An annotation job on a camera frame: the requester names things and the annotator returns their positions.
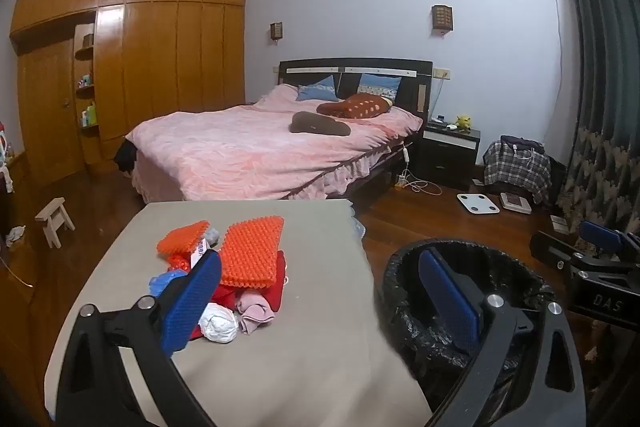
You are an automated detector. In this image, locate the white cloth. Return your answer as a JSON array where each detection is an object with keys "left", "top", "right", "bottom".
[{"left": 199, "top": 302, "right": 240, "bottom": 344}]

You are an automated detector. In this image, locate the large wall lamp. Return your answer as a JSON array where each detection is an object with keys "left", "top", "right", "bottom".
[{"left": 431, "top": 4, "right": 455, "bottom": 32}]

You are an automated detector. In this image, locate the white bathroom scale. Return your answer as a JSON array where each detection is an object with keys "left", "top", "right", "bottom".
[{"left": 456, "top": 192, "right": 501, "bottom": 215}]

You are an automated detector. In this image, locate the black bin with bag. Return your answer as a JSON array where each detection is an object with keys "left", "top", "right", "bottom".
[{"left": 380, "top": 238, "right": 591, "bottom": 408}]

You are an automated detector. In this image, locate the blue patterned pillow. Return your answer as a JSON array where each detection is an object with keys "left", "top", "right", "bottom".
[{"left": 357, "top": 73, "right": 402, "bottom": 100}]

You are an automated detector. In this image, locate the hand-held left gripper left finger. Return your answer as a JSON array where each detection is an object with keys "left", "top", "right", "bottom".
[{"left": 55, "top": 249, "right": 223, "bottom": 427}]

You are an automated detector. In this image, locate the wooden wardrobe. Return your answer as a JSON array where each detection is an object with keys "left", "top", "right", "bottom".
[{"left": 9, "top": 0, "right": 248, "bottom": 188}]

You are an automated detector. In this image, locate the dark brown pillow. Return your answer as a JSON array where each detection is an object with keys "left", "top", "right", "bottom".
[{"left": 291, "top": 111, "right": 351, "bottom": 136}]

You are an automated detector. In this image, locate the white and maroon floor scale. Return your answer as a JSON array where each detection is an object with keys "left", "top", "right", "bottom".
[{"left": 500, "top": 192, "right": 533, "bottom": 214}]

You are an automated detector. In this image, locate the orange foam net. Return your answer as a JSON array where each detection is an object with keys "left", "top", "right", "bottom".
[
  {"left": 156, "top": 220, "right": 211, "bottom": 258},
  {"left": 217, "top": 216, "right": 285, "bottom": 289}
]

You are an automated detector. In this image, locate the small wooden stool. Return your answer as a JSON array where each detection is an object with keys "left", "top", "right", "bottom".
[{"left": 35, "top": 197, "right": 76, "bottom": 249}]

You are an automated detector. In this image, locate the white and blue box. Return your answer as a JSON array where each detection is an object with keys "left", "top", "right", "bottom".
[{"left": 190, "top": 237, "right": 208, "bottom": 273}]

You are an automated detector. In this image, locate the dark purple garment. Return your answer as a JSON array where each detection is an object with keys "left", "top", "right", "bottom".
[{"left": 500, "top": 135, "right": 546, "bottom": 155}]

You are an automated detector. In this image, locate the white power strip cable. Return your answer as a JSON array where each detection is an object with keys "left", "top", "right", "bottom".
[{"left": 397, "top": 147, "right": 443, "bottom": 196}]

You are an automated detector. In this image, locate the dark green patterned curtain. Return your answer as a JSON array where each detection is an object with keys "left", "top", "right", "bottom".
[{"left": 550, "top": 0, "right": 640, "bottom": 228}]

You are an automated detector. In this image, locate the black cloth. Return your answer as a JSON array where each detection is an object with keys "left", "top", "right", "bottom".
[{"left": 116, "top": 139, "right": 141, "bottom": 172}]

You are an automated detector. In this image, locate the blue plastic bag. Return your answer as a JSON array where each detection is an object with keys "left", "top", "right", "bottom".
[{"left": 149, "top": 269, "right": 188, "bottom": 299}]

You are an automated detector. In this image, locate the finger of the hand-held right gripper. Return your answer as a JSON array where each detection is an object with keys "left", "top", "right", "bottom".
[
  {"left": 579, "top": 221, "right": 640, "bottom": 260},
  {"left": 529, "top": 231, "right": 588, "bottom": 277}
]

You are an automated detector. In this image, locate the red cloth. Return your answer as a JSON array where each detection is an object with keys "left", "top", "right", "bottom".
[{"left": 210, "top": 249, "right": 288, "bottom": 313}]

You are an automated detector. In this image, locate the red mesh ball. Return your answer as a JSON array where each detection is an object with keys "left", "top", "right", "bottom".
[{"left": 167, "top": 252, "right": 193, "bottom": 275}]

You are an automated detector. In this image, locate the beige table cloth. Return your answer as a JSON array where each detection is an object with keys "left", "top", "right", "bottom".
[{"left": 44, "top": 199, "right": 433, "bottom": 427}]

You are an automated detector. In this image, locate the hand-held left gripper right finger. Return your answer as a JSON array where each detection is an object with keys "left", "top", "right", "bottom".
[{"left": 417, "top": 248, "right": 587, "bottom": 427}]

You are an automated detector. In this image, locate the pink bedspread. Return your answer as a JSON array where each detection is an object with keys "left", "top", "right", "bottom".
[{"left": 125, "top": 83, "right": 425, "bottom": 202}]

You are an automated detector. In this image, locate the dark wooden bed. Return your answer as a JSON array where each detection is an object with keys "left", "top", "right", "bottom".
[{"left": 125, "top": 58, "right": 433, "bottom": 202}]

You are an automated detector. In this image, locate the brown dotted pillow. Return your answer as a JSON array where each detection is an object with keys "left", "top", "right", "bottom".
[{"left": 316, "top": 93, "right": 393, "bottom": 120}]

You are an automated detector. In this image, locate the dark nightstand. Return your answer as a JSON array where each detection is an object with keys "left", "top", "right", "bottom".
[{"left": 419, "top": 119, "right": 482, "bottom": 180}]

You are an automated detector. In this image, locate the plain blue pillow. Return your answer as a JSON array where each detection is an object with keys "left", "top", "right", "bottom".
[{"left": 296, "top": 75, "right": 341, "bottom": 102}]

